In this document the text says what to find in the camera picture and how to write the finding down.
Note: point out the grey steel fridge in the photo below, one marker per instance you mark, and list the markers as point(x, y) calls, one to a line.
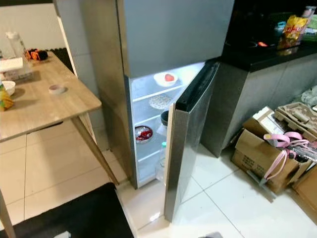
point(109, 74)

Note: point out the white bowl in fridge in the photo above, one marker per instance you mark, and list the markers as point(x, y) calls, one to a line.
point(159, 81)

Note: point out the grey fridge lower door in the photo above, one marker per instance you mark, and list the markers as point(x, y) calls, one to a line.
point(190, 153)

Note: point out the small white bowl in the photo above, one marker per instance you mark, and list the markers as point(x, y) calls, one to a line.
point(8, 87)

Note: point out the light wooden table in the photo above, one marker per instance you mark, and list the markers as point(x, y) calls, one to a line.
point(49, 111)

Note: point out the white lidded food container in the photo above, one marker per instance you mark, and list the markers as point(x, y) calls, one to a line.
point(12, 67)

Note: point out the small beige tape roll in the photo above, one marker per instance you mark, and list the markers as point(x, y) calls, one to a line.
point(57, 89)

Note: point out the orange black item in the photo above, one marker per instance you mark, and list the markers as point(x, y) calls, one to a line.
point(35, 54)

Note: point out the clear bottle white cap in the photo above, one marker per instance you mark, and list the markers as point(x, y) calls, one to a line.
point(16, 44)

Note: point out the white upright panel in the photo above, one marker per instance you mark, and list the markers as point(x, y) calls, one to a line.
point(67, 39)

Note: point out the black floor mat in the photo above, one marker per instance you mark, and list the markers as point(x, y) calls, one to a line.
point(79, 218)

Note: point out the dark bowl red contents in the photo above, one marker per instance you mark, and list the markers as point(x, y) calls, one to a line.
point(143, 134)

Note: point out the white plate yellow pattern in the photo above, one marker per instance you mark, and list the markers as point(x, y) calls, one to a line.
point(159, 101)

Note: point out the dark grey mug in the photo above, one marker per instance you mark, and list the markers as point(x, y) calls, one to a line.
point(164, 118)

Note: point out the red fruit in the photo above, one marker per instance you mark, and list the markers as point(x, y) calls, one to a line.
point(169, 77)

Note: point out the grey kitchen cabinet black counter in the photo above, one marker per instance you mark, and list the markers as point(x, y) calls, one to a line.
point(252, 99)

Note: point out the black induction hob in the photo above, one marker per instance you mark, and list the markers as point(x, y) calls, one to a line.
point(242, 44)

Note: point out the brown cardboard box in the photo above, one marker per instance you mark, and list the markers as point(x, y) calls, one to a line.
point(252, 158)

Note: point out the small red object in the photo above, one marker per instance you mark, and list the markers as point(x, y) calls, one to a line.
point(262, 43)

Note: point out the small blue white cup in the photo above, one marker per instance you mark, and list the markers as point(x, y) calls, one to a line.
point(280, 26)

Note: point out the grey cardboard egg tray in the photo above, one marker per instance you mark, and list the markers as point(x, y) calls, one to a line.
point(299, 116)

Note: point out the grey green crumpled bag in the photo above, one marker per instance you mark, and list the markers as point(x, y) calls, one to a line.
point(309, 96)

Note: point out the plain cardboard box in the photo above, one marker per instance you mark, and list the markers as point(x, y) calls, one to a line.
point(308, 186)

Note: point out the black foam wall panel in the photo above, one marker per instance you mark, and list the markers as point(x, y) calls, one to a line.
point(62, 55)

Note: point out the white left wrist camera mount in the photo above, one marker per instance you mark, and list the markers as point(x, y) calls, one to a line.
point(62, 235)

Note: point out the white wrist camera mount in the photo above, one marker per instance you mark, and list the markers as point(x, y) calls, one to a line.
point(62, 235)
point(211, 235)

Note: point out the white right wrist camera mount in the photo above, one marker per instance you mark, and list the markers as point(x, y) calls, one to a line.
point(211, 235)

